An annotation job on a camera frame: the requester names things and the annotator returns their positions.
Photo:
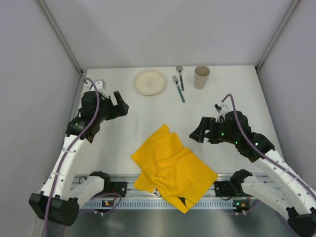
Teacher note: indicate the left aluminium frame post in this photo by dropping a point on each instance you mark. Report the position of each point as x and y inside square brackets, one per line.
[56, 29]

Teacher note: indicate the aluminium frame post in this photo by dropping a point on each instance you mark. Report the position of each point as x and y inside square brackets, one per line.
[277, 33]
[56, 29]

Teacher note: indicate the beige cup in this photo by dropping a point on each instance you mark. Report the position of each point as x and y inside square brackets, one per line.
[201, 76]

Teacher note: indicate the right aluminium frame post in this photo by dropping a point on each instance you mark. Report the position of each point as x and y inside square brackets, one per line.
[277, 33]

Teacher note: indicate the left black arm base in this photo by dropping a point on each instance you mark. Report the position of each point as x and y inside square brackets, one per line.
[119, 187]

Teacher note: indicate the spoon with teal handle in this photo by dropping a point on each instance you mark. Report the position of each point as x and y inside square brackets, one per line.
[179, 69]

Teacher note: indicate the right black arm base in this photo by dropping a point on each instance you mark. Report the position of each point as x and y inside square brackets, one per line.
[226, 190]

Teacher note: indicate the slotted grey cable duct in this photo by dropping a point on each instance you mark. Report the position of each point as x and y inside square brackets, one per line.
[157, 204]

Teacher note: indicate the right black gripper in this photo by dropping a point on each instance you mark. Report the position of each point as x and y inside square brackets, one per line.
[210, 131]

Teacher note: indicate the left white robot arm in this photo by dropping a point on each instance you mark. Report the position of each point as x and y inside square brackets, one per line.
[57, 202]

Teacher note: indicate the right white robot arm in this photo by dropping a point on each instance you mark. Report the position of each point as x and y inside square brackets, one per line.
[294, 199]

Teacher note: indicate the fork with teal handle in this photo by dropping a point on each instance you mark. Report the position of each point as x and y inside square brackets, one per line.
[175, 79]

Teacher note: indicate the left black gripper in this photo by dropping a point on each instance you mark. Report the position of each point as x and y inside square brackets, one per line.
[114, 108]

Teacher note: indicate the cream round plate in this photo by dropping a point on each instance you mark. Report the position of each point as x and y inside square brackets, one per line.
[150, 82]

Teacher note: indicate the yellow cartoon cloth placemat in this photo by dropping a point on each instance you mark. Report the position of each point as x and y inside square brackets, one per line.
[172, 171]

